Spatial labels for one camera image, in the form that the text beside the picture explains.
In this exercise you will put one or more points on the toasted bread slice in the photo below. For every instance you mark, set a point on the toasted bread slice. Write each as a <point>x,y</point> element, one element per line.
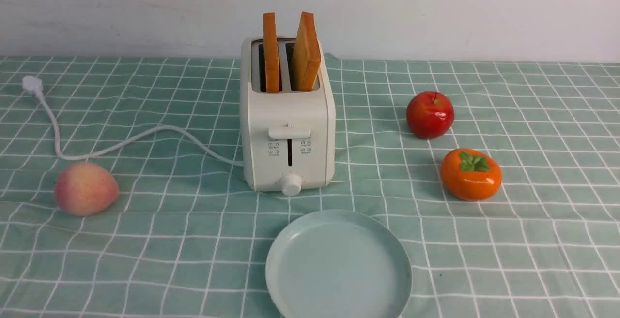
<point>306,58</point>
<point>270,53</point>

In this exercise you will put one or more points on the white two-slot toaster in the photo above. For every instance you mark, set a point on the white two-slot toaster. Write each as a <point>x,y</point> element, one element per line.
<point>288,138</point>

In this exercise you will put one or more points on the light blue round plate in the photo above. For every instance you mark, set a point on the light blue round plate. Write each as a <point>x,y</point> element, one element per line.
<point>338,264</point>

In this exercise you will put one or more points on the red apple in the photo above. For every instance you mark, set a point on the red apple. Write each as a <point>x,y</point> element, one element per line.
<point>429,115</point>

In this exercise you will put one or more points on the green checkered tablecloth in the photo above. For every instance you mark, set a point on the green checkered tablecloth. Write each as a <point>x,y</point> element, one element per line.
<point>188,238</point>

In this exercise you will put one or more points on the orange persimmon with green leaf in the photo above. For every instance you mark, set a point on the orange persimmon with green leaf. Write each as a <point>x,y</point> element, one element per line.
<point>470,175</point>

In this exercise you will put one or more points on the pink peach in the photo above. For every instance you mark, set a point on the pink peach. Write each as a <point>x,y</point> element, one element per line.
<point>84,189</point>

